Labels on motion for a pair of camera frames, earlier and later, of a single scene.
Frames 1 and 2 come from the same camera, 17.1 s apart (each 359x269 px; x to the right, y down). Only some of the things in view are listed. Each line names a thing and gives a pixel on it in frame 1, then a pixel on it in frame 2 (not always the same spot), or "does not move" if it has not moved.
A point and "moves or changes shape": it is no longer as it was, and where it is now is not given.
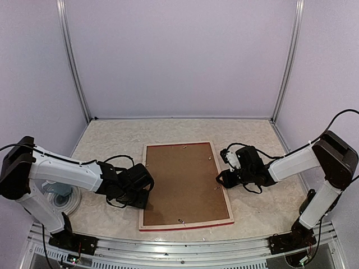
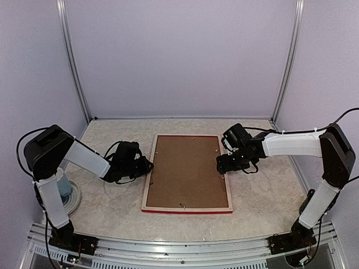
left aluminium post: (61, 7) does not move
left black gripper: (141, 202) → (145, 170)
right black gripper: (228, 182) → (223, 165)
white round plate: (68, 204) does not move
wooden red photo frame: (185, 193) moves or changes shape
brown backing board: (185, 188) moves or changes shape
